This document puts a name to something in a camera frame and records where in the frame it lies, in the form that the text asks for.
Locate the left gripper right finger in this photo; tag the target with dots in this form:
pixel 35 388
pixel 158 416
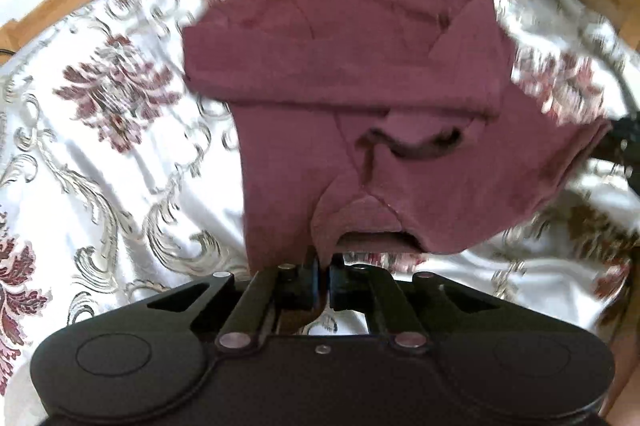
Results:
pixel 373 292

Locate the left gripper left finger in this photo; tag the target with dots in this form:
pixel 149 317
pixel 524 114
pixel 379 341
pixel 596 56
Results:
pixel 273 292

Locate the maroon long-sleeve shirt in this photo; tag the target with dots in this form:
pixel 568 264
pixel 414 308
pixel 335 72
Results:
pixel 389 126

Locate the floral satin bedspread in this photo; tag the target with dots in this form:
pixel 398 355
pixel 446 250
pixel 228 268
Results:
pixel 118 184

